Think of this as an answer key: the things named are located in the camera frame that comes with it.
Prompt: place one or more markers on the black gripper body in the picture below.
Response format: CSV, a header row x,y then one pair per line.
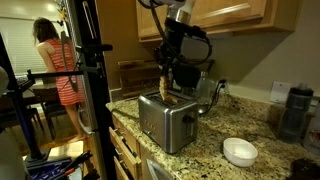
x,y
169,48

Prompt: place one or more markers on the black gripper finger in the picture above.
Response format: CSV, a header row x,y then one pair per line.
x,y
170,73
164,71

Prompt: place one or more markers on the toasted bread slice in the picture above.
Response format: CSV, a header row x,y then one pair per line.
x,y
171,99

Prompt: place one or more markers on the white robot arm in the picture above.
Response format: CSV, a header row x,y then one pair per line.
x,y
178,10

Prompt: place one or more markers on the stainless steel two-slot toaster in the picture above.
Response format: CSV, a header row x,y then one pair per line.
x,y
171,125

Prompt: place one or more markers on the black coffee maker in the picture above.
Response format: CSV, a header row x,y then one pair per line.
x,y
186,77

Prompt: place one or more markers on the wooden cutting board stack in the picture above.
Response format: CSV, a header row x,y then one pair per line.
x,y
138,76

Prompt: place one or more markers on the open wooden drawer stack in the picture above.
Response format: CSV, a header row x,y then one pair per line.
x,y
127,161

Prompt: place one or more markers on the white ceramic bowl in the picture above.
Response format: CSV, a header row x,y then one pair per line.
x,y
239,152

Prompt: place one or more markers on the person in striped dress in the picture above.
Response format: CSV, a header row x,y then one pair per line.
x,y
58,57

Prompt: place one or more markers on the dark wooden dining chair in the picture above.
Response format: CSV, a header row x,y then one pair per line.
x,y
52,107

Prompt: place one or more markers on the dark grey sports bottle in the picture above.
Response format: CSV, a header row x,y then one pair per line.
x,y
293,118

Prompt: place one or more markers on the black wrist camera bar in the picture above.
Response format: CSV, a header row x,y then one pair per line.
x,y
178,29

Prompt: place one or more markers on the upper wooden wall cabinet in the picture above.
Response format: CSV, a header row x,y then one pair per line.
x,y
226,16

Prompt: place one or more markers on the black camera tripod stand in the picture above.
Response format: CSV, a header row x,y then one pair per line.
x,y
81,33

